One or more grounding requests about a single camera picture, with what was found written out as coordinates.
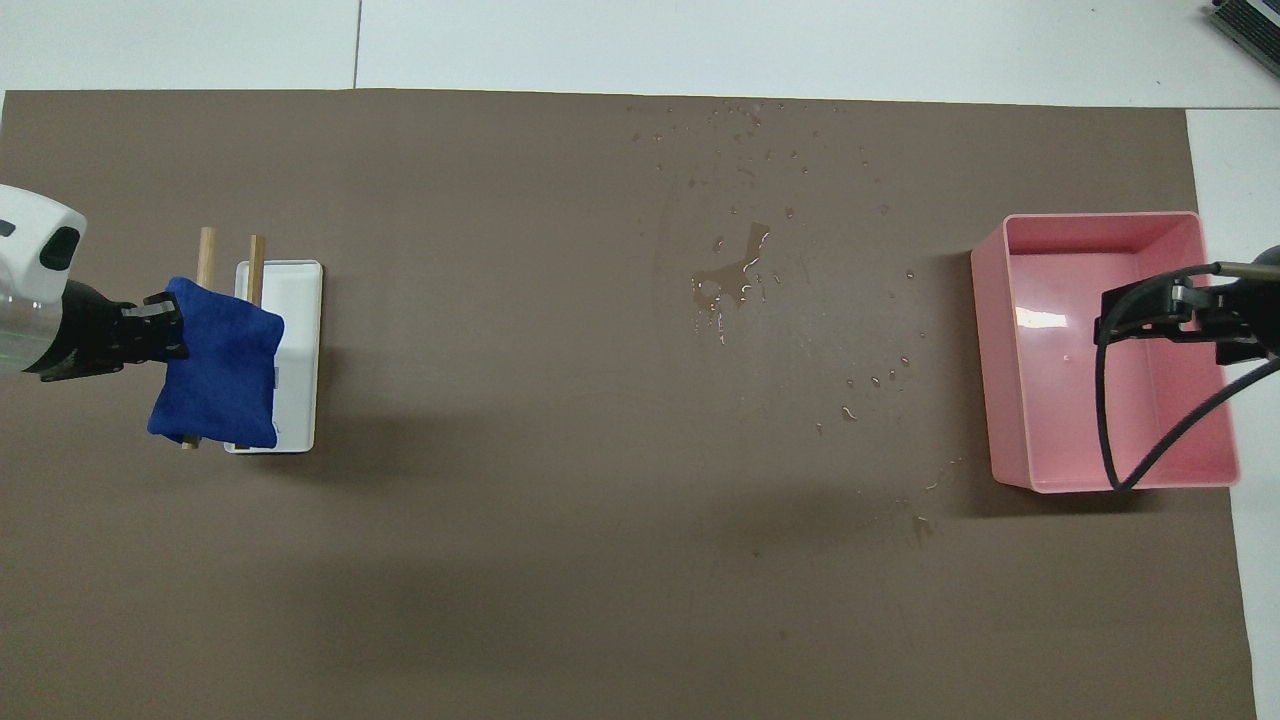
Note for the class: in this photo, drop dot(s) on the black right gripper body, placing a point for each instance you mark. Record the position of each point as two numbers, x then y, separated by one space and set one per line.
1240 305

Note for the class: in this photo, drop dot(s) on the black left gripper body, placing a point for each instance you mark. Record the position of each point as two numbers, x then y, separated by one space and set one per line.
90 335

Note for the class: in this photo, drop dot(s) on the blue towel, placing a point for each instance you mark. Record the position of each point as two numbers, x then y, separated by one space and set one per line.
220 370

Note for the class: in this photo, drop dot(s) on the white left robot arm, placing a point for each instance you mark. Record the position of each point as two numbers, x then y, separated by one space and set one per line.
30 230

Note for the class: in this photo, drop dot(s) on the wooden towel rack dowel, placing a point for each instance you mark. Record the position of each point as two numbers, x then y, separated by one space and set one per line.
206 255
257 270

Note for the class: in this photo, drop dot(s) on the water puddle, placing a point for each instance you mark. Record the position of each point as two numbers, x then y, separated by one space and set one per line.
730 275

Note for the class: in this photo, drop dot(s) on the pink plastic bin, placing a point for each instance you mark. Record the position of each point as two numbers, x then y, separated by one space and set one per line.
1080 420

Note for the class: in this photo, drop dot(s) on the grey ribbed device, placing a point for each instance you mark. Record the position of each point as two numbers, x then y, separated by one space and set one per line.
1250 25

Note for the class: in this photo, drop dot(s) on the brown table mat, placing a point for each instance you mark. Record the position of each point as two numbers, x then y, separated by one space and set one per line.
550 500

